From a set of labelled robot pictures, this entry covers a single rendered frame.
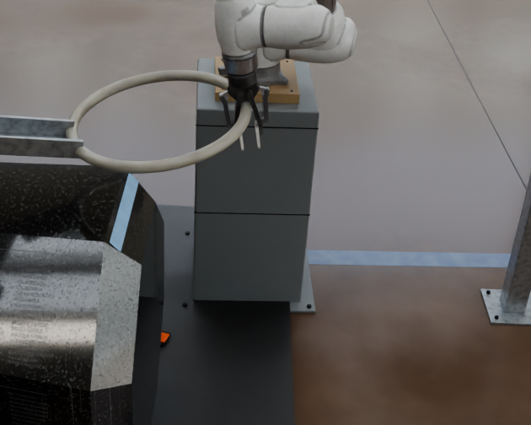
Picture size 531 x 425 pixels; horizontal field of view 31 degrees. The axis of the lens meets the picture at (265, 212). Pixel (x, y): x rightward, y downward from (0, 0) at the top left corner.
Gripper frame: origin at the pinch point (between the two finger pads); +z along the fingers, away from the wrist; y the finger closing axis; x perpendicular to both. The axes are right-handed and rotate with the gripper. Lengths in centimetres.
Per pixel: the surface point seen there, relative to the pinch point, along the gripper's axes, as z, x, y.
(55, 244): 3, 33, 51
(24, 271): 7, 37, 59
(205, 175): 42, -48, 15
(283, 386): 97, 0, -2
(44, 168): 2, -1, 56
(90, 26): 97, -306, 75
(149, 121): 98, -188, 41
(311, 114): 23, -47, -22
